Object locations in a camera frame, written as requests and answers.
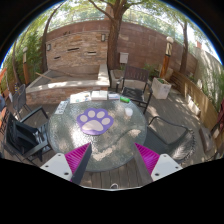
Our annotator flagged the grey electrical box on wall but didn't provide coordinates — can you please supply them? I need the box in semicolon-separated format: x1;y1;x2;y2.
120;52;129;64

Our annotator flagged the purple paw print mouse pad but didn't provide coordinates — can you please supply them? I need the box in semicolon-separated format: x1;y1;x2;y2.
76;108;114;135

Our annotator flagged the wooden lamp post right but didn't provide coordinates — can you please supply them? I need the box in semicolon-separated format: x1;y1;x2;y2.
160;36;174;78

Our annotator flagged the black metal chair far side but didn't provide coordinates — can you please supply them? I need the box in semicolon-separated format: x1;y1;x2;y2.
116;65;153;113

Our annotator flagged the white square planter box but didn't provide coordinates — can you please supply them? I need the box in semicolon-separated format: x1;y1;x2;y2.
152;78;171;99

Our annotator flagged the black metal chair left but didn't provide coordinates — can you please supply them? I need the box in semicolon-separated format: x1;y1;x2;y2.
2;106;51;163

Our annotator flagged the white leaflet at table edge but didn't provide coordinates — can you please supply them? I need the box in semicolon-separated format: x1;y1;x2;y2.
55;101;68;115

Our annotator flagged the black mesh chair right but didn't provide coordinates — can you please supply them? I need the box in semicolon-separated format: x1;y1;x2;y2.
144;116;196;164

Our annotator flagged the white open book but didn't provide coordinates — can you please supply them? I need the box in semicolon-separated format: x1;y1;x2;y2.
91;90;108;100

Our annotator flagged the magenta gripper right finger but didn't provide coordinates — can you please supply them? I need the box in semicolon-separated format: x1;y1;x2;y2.
134;143;182;185

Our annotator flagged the stone raised planter bed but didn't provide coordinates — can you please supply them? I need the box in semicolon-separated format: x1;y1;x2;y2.
26;64;110;105

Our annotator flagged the green cylindrical object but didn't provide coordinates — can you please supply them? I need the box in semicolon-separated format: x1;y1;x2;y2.
120;96;130;103

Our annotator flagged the round glass patio table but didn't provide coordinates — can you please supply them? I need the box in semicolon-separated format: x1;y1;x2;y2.
48;100;147;172

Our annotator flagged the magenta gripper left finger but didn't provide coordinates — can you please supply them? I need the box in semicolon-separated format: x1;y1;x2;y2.
41;143;92;185

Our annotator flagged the large tree trunk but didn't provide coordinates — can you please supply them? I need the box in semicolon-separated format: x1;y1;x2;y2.
88;0;141;70

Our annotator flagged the black metal chair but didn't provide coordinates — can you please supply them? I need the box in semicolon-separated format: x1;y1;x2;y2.
2;106;51;163
116;65;153;113

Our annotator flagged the black chair far left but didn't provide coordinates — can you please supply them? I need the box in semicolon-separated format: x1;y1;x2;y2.
13;84;31;117

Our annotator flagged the white plastic cup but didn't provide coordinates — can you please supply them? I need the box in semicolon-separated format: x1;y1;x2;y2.
125;108;133;117

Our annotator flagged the small white box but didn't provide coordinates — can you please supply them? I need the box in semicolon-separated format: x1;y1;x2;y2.
108;94;120;100

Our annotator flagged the white paper booklet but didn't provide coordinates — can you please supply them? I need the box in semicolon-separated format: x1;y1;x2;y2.
70;92;91;104

